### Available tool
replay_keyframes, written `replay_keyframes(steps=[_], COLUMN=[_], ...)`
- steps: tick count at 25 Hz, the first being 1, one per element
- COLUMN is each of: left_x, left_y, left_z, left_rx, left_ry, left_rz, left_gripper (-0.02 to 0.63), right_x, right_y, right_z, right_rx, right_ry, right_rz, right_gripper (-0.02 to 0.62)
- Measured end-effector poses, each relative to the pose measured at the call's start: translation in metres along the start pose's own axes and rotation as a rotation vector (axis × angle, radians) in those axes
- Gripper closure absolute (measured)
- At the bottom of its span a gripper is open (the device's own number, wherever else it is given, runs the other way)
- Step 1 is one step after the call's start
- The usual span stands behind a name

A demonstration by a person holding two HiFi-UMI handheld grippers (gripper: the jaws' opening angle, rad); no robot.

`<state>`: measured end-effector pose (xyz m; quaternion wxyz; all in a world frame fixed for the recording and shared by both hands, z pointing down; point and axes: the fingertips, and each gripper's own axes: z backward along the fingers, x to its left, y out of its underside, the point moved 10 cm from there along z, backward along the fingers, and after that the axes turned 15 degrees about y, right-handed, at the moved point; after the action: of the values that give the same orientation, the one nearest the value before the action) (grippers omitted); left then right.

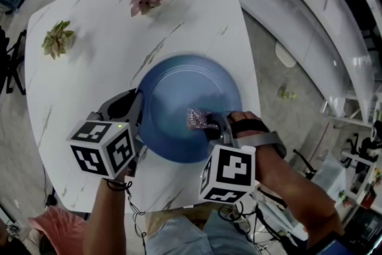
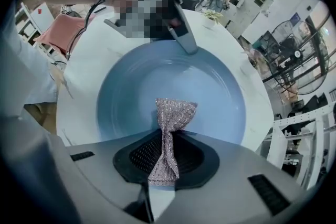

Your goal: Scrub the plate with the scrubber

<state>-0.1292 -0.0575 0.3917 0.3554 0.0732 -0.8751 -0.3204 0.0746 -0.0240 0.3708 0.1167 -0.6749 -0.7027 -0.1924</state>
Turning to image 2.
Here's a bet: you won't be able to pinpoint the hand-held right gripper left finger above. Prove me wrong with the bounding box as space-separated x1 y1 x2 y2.
66 129 163 224

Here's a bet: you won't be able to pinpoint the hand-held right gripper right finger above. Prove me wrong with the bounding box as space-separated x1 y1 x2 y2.
150 131 311 224

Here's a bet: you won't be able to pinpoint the blue round bowl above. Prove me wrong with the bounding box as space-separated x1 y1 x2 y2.
96 39 247 146

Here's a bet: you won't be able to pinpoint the silver glitter cloth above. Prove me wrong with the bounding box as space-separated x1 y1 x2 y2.
147 98 198 187

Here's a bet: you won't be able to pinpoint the green plant in white pot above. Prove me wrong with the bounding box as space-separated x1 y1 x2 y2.
201 8 225 29

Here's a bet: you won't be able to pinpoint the white metal lockers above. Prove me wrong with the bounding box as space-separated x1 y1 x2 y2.
225 0 274 38

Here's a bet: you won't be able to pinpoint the large black floor fan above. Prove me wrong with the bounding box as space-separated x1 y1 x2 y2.
269 19 331 95

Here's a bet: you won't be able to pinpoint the person's light blue clothing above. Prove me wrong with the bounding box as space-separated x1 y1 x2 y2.
0 0 59 119

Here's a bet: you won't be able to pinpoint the blue wall poster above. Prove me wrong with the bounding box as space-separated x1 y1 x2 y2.
290 12 302 25

